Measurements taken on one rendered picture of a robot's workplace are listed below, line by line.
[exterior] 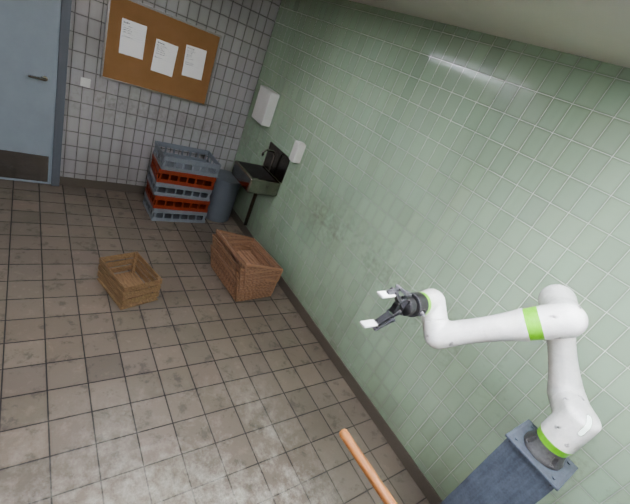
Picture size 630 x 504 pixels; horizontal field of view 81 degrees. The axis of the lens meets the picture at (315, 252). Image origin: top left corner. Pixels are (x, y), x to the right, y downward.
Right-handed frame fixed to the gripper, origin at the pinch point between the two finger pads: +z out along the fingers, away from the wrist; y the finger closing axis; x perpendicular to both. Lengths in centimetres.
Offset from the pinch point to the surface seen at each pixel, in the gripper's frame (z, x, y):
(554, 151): -119, 29, -69
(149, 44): -2, 364, -12
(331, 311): -119, 109, 115
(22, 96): 93, 364, 64
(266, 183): -103, 247, 63
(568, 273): -118, -13, -22
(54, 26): 72, 364, -1
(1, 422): 100, 92, 149
